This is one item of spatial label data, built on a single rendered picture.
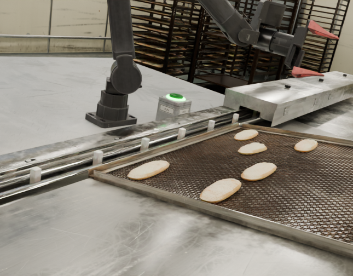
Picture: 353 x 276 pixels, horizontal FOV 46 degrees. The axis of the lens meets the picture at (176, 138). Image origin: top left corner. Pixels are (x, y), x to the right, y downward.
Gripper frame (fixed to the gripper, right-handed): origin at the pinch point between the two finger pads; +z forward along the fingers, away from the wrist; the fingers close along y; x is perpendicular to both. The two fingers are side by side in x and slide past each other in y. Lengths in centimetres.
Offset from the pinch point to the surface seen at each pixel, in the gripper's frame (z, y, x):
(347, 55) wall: -94, -109, -666
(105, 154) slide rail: -26, 36, 43
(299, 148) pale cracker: 5.9, 22.5, 25.9
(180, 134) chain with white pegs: -22.4, 29.8, 20.2
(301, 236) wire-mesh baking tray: 16, 29, 64
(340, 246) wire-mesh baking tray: 20, 28, 64
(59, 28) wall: -432, 6, -342
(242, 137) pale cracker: -6.4, 24.8, 23.6
